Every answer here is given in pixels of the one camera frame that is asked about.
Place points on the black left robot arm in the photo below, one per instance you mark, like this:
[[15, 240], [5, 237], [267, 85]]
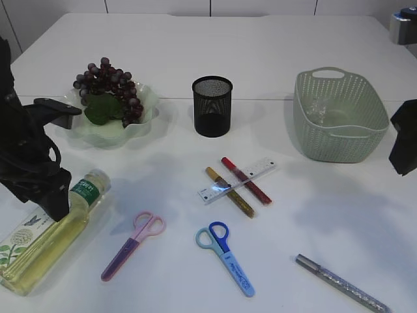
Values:
[[5, 65]]

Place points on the yellow tea bottle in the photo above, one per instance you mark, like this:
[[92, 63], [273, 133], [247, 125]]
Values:
[[36, 244]]

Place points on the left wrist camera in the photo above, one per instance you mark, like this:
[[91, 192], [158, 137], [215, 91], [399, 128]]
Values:
[[47, 110]]

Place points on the green woven plastic basket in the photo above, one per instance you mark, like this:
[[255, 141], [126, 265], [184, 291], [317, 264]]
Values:
[[356, 119]]

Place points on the silver blue right wrist camera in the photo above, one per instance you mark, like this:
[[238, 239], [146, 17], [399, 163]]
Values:
[[402, 27]]

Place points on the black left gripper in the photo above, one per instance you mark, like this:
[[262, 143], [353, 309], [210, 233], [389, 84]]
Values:
[[31, 161]]

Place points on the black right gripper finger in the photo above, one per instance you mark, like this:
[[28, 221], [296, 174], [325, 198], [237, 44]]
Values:
[[403, 154]]

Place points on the red glitter pen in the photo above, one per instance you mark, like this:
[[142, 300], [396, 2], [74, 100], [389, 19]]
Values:
[[252, 187]]

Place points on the pale green wavy plate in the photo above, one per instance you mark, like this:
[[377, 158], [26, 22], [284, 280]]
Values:
[[111, 134]]

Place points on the gold glitter pen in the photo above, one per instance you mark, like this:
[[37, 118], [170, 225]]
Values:
[[231, 193]]

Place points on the purple artificial grape bunch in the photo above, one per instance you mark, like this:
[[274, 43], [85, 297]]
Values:
[[108, 94]]

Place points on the blue scissors with cover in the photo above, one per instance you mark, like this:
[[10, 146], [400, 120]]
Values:
[[220, 247]]

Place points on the clear plastic ruler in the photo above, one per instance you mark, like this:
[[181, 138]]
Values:
[[254, 171]]

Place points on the clear plastic sheet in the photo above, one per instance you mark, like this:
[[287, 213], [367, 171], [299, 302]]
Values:
[[316, 110]]

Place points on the silver glitter pen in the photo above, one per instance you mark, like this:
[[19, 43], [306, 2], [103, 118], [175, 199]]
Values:
[[342, 285]]

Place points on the pink purple scissors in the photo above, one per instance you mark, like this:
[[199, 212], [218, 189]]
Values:
[[146, 224]]

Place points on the black mesh pen holder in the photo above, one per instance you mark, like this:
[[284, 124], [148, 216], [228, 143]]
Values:
[[212, 106]]

